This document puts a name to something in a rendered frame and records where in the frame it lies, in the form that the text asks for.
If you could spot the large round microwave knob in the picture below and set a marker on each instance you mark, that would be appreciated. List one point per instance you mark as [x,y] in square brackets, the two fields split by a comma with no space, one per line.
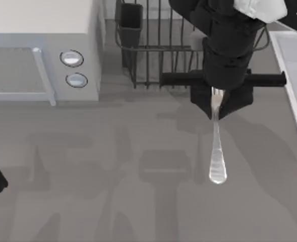
[71,58]

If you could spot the silver fork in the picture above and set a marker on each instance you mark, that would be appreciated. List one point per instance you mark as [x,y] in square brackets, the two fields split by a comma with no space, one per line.
[217,161]

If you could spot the grey microwave door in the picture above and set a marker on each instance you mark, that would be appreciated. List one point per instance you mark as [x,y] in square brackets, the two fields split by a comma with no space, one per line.
[12,73]

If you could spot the white sink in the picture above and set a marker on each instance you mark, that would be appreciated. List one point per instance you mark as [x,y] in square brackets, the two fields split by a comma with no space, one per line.
[292,68]

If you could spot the small round microwave knob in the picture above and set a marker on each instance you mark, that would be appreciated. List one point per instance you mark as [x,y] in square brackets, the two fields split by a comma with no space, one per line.
[76,80]

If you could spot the pale microwave oven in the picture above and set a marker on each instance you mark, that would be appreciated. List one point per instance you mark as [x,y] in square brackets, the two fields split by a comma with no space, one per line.
[37,20]

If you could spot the black cutlery holder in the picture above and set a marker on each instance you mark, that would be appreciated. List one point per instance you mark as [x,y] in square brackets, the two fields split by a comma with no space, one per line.
[130,22]

